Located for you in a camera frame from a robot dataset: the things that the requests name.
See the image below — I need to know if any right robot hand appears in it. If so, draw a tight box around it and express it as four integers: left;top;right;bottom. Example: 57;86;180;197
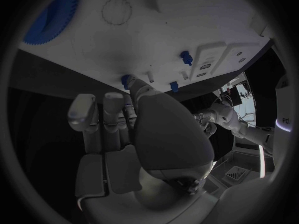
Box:
66;74;219;215

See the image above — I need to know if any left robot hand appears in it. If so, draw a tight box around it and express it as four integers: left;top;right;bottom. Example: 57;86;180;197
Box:
192;112;218;138

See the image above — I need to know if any blue peg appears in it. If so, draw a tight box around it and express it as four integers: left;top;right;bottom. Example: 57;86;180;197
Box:
120;74;132;91

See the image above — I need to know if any white task board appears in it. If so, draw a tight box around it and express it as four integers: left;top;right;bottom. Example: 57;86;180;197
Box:
17;0;275;94

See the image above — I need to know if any dark screen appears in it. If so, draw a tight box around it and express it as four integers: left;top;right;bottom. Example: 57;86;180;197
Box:
227;87;243;107

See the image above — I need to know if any blue plug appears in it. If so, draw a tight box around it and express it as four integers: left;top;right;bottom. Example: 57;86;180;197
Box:
180;50;194;67

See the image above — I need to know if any blue gear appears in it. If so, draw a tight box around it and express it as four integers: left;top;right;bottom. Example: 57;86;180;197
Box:
22;0;82;46

